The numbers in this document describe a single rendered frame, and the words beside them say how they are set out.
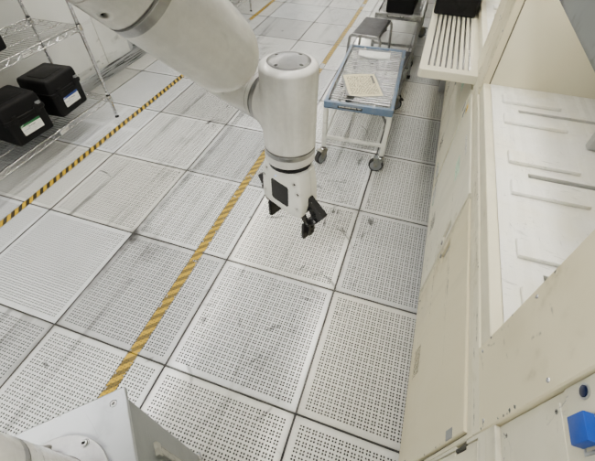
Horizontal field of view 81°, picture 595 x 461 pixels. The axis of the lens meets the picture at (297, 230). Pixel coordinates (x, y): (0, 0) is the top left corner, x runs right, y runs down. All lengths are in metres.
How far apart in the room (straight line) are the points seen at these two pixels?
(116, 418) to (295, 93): 0.70
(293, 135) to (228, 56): 0.18
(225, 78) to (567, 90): 1.55
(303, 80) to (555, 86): 1.40
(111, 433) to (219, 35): 0.73
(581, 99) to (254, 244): 1.58
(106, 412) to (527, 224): 1.08
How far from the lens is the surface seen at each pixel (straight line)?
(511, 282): 0.94
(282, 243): 1.97
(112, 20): 0.36
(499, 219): 1.07
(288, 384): 1.60
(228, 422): 1.59
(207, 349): 1.70
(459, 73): 1.90
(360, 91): 2.37
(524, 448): 0.67
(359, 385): 1.62
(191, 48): 0.38
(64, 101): 3.10
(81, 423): 0.89
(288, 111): 0.51
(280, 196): 0.63
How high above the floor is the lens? 1.53
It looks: 49 degrees down
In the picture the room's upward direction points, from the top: straight up
